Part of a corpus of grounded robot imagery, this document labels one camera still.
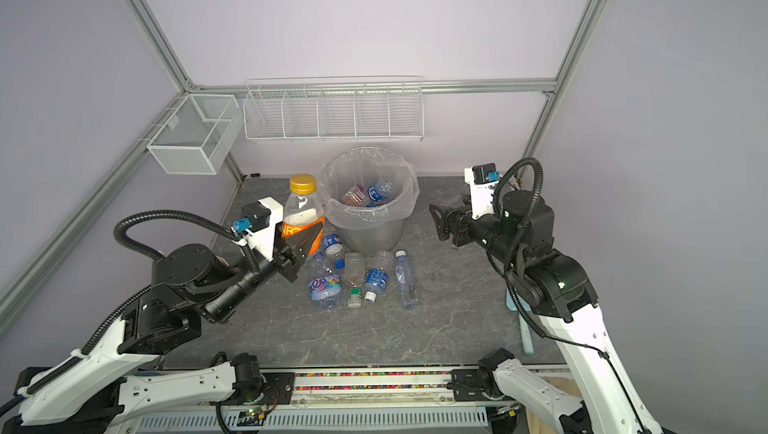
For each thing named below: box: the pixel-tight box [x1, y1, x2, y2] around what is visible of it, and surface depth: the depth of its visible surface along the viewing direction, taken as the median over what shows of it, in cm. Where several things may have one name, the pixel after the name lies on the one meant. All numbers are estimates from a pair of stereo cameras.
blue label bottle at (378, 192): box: [366, 179, 394, 207], surface depth 98 cm
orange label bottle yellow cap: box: [281, 174, 325, 256], surface depth 47 cm
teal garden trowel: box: [506, 288, 535, 355], surface depth 81 cm
